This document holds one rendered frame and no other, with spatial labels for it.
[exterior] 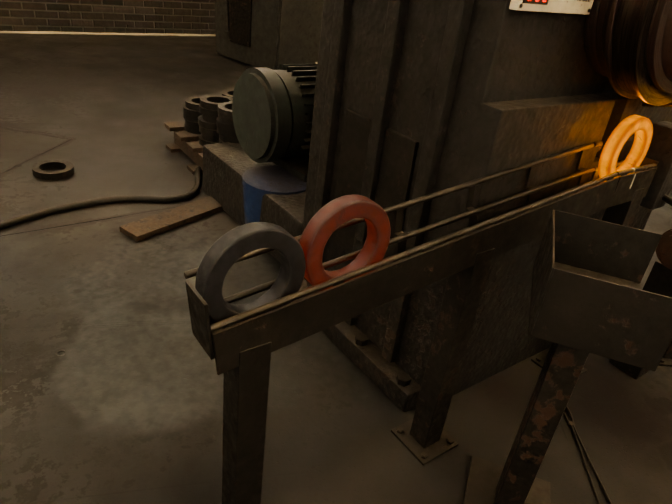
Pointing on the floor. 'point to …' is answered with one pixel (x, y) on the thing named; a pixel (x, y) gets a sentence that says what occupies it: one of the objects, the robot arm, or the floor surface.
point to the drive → (265, 142)
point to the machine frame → (450, 156)
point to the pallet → (203, 126)
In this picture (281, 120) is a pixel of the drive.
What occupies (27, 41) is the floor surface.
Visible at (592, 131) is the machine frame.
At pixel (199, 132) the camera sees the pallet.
